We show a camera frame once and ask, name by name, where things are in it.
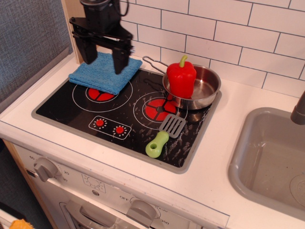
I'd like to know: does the grey oven knob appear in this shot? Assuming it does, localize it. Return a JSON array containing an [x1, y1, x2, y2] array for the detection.
[[34, 157, 58, 182], [126, 200, 157, 228]]

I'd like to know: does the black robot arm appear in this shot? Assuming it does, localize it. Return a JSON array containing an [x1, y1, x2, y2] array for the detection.
[[69, 0, 133, 74]]

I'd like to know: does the grey sink basin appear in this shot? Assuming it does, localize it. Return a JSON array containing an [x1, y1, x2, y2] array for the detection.
[[228, 107, 305, 220]]

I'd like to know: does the blue cloth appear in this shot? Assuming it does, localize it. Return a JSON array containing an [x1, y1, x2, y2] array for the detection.
[[69, 52, 142, 95]]

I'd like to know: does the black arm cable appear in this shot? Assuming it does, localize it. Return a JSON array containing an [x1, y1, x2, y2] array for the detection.
[[112, 0, 131, 17]]

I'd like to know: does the grey right oven knob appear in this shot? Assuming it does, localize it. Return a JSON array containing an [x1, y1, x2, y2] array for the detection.
[[126, 200, 157, 228]]

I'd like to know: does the grey green toy spatula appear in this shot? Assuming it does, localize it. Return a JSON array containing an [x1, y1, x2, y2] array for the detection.
[[145, 114, 186, 158]]

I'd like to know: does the white toy oven front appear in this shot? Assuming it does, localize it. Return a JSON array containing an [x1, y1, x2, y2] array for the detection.
[[15, 146, 229, 229]]

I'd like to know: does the orange object bottom left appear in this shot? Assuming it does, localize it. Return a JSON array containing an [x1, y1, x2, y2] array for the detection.
[[9, 219, 34, 229]]

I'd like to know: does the steel pan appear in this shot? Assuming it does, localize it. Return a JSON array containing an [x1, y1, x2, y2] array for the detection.
[[142, 56, 221, 110]]

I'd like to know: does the wooden side post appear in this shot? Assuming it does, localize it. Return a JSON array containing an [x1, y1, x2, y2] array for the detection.
[[61, 0, 88, 65]]

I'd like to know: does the red toy bell pepper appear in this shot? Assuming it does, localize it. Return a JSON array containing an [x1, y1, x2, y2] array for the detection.
[[166, 55, 197, 99]]

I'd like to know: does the black toy stove top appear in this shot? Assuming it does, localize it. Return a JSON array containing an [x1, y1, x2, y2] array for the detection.
[[32, 70, 222, 174]]

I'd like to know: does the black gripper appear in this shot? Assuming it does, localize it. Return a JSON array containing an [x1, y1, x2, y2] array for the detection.
[[70, 0, 133, 74]]

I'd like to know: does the grey left oven knob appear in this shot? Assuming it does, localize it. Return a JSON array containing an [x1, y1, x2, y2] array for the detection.
[[34, 157, 58, 182]]

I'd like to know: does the grey faucet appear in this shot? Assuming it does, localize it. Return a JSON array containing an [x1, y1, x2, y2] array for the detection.
[[290, 92, 305, 125]]

